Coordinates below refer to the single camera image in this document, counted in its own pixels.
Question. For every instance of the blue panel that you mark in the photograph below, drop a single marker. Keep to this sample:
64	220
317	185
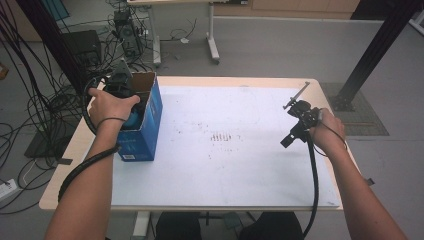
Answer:
56	8

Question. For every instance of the blue rounded object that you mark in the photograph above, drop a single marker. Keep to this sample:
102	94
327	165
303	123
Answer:
131	121

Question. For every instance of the blue cardboard box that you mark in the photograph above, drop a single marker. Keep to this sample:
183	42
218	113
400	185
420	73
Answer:
146	140

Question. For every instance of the white paper scrap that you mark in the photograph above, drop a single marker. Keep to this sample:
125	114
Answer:
184	40

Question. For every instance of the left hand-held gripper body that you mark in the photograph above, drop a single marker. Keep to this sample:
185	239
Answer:
118	85

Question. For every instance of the person's right hand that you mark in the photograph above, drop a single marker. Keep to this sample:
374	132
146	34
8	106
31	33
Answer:
330	135

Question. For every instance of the white power strip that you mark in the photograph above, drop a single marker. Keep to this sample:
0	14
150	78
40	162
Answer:
7	189

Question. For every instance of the black wrist band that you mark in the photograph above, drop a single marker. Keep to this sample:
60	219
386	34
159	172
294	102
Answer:
111	118

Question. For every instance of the black metal stand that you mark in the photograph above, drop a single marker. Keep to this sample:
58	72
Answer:
376	43
50	36

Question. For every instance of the black equipment case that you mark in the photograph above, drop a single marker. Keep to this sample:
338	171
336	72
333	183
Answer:
81	46

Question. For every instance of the person's right leg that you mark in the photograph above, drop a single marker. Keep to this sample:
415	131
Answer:
271	228

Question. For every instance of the person's left leg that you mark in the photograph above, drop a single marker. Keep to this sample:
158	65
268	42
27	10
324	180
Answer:
178	228

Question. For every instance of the black tape piece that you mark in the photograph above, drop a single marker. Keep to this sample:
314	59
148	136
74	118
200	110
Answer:
65	161
370	182

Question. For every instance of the person's left hand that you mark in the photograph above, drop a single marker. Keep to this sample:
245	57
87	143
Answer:
110	106

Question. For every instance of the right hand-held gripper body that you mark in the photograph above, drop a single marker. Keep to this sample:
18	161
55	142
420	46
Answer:
306	116

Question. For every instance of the black flat base plate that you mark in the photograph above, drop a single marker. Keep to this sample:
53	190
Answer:
43	146

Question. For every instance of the white rolling desk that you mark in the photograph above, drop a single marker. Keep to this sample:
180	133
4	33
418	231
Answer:
212	40

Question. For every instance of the white table leg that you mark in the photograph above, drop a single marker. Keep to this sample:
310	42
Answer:
141	225

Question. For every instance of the person's leg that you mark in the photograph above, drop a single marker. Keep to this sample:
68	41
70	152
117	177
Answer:
271	228
178	228

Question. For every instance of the grey grid floor mat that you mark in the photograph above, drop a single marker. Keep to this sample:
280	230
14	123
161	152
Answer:
366	116

